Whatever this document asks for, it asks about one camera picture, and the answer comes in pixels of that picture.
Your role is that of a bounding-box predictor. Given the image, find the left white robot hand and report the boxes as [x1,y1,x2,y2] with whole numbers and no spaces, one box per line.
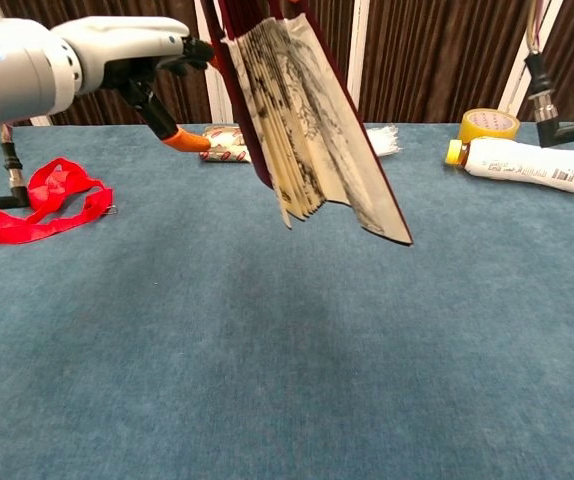
[49,15,221,154]

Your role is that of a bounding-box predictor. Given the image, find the paper folding fan red ribs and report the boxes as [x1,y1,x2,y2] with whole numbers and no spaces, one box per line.
[200,0,414,247]

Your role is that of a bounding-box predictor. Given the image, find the red patterned foil packet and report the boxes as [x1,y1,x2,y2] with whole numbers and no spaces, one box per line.
[199,124,253,165]

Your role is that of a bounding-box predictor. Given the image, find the dark brown curtain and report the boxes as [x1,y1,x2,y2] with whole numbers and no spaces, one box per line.
[0,0,574,127]

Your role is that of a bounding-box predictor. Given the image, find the blue felt table mat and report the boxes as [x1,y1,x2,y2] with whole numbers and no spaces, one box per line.
[0,121,574,480]

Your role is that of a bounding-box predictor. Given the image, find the yellow packing tape roll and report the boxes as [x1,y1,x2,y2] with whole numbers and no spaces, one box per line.
[456,108,522,146]

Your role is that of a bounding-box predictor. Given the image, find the white bottle yellow cap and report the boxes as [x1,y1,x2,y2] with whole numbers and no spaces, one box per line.
[444,135,574,194]

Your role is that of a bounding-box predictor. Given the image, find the red lanyard strap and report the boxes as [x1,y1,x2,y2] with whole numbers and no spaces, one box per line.
[0,157,118,246]

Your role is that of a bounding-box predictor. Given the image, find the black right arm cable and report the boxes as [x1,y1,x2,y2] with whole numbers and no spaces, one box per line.
[522,0,574,149]

